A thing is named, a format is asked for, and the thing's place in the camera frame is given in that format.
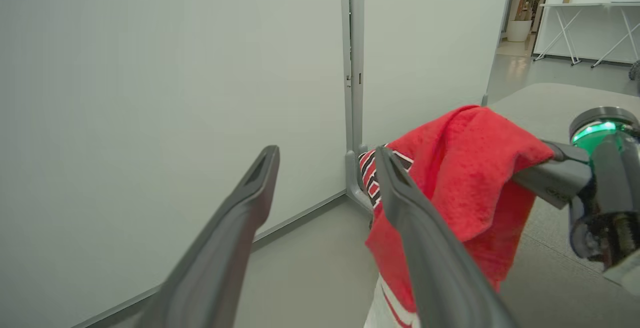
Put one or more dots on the grey partition bottom rail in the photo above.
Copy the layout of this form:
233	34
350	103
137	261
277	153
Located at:
300	217

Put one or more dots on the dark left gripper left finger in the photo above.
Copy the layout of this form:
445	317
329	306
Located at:
215	258

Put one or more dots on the grey fabric sofa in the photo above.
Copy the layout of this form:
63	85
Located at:
555	278

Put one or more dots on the short grey partition foot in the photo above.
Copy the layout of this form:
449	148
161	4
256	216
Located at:
352	178

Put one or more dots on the white plant pot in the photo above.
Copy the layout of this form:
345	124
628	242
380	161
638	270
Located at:
519	31

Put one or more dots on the red and white shirt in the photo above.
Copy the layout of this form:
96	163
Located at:
465	168

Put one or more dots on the white folding table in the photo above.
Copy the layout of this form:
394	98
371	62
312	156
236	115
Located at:
590	5

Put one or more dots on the grey partition post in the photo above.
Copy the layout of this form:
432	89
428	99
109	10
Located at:
356	43

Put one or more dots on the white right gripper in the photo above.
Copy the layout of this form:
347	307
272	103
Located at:
612	203

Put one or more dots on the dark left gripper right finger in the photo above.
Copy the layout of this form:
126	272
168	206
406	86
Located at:
430	258

